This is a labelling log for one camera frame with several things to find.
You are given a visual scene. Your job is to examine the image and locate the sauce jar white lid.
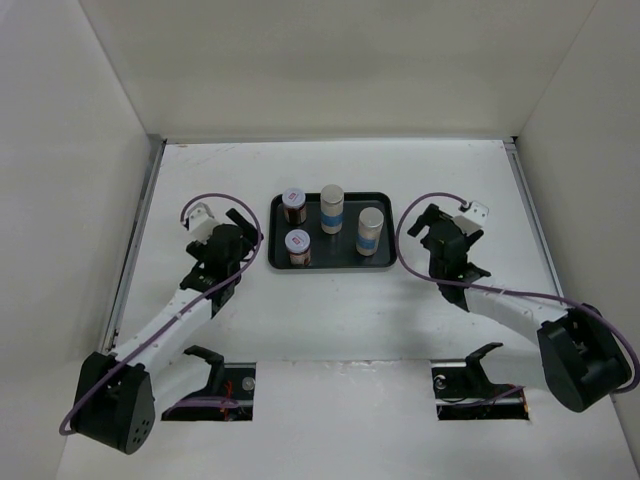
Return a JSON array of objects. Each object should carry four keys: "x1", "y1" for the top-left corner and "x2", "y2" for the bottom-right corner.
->
[
  {"x1": 281, "y1": 187, "x2": 306, "y2": 225},
  {"x1": 285, "y1": 229, "x2": 311, "y2": 266}
]

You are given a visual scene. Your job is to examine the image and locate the grain bottle blue label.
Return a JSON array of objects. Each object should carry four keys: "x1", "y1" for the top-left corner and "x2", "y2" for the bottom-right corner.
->
[
  {"x1": 320, "y1": 184, "x2": 344, "y2": 235},
  {"x1": 356, "y1": 207, "x2": 384, "y2": 256}
]

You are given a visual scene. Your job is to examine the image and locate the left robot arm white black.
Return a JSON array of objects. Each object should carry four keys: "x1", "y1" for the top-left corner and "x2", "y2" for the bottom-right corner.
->
[{"x1": 60, "y1": 203, "x2": 263, "y2": 455}]

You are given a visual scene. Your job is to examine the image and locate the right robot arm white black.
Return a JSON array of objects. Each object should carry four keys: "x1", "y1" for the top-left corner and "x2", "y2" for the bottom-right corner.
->
[{"x1": 407, "y1": 201, "x2": 639, "y2": 412}]

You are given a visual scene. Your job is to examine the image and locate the black rectangular plastic tray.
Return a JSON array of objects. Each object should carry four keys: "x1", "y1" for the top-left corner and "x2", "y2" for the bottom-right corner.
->
[{"x1": 268, "y1": 192, "x2": 397, "y2": 270}]

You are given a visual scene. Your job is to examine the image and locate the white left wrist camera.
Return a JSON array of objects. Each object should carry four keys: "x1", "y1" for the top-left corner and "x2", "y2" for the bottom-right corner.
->
[{"x1": 185, "y1": 202, "x2": 219, "y2": 244}]

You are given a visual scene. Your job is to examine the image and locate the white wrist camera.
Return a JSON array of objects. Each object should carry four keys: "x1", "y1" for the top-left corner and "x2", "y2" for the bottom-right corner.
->
[
  {"x1": 453, "y1": 201, "x2": 489, "y2": 236},
  {"x1": 185, "y1": 202, "x2": 219, "y2": 244}
]

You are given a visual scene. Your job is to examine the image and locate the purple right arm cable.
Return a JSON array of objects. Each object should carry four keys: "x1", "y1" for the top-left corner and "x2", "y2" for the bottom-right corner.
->
[{"x1": 395, "y1": 192, "x2": 640, "y2": 396}]

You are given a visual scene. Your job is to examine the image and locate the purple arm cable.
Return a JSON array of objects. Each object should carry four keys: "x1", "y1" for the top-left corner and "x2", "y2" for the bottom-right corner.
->
[
  {"x1": 395, "y1": 192, "x2": 640, "y2": 396},
  {"x1": 58, "y1": 192, "x2": 264, "y2": 435}
]

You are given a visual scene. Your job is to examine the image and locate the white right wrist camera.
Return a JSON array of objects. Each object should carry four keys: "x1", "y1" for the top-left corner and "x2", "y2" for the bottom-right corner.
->
[{"x1": 453, "y1": 201, "x2": 489, "y2": 236}]

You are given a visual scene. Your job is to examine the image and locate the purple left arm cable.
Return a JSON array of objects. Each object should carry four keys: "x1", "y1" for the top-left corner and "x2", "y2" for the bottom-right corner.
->
[{"x1": 58, "y1": 192, "x2": 264, "y2": 435}]

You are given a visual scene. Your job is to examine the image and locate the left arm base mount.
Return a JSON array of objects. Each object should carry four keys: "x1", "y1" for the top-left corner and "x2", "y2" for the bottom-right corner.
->
[{"x1": 160, "y1": 346, "x2": 257, "y2": 422}]

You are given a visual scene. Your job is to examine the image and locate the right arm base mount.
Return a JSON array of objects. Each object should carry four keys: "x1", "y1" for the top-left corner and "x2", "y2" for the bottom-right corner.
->
[{"x1": 431, "y1": 342, "x2": 529, "y2": 421}]

